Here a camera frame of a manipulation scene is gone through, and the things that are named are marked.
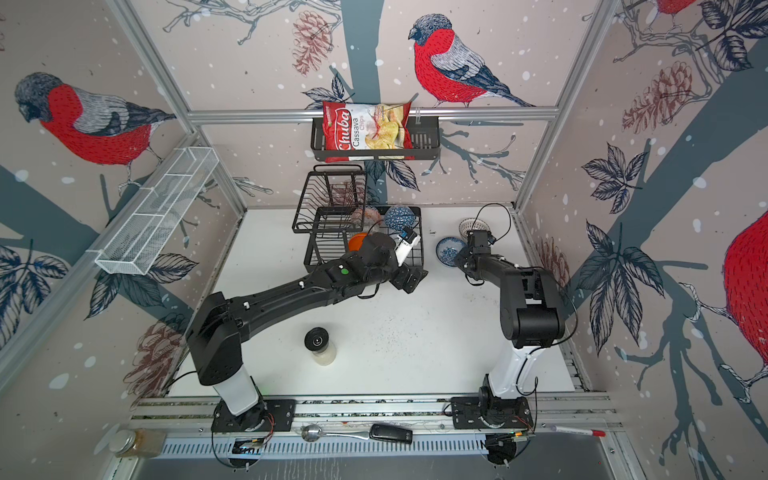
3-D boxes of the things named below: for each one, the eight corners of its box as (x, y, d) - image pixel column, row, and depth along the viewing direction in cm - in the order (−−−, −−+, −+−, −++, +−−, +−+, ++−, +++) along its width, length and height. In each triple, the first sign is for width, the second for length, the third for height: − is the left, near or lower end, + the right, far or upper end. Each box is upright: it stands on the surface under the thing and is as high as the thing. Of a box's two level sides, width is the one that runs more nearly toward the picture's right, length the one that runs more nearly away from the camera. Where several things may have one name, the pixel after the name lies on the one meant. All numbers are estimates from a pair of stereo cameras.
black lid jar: (312, 365, 84) (301, 350, 74) (316, 344, 88) (306, 327, 78) (334, 365, 84) (327, 350, 74) (337, 344, 88) (330, 327, 78)
